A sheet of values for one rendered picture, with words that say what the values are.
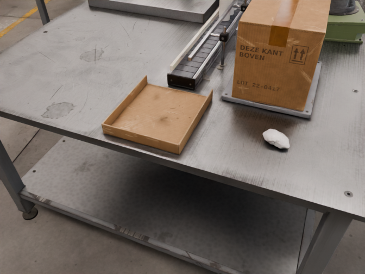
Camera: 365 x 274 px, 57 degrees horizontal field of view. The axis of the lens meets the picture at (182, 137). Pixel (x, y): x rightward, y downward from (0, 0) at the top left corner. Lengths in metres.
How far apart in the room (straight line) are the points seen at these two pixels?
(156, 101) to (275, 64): 0.41
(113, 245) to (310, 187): 1.13
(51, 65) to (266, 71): 0.87
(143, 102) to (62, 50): 0.55
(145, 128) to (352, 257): 1.24
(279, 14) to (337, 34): 0.61
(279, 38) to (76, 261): 1.36
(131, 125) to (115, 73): 0.34
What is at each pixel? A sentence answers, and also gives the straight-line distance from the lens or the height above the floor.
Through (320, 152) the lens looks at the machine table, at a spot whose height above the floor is 0.83.
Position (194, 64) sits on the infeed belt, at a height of 0.88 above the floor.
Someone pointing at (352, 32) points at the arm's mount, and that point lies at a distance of 1.67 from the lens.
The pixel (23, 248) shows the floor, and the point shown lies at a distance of 1.94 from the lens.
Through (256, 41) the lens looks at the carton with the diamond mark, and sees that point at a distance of 1.05.
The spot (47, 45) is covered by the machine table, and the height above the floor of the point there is 0.83.
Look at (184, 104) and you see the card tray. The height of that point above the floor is 0.83.
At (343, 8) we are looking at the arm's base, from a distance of 1.73.
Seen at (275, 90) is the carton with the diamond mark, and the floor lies 0.91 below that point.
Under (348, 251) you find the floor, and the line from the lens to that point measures 1.90.
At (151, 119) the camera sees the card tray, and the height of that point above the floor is 0.83.
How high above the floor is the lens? 1.53
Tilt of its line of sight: 42 degrees down
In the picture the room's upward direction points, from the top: 2 degrees counter-clockwise
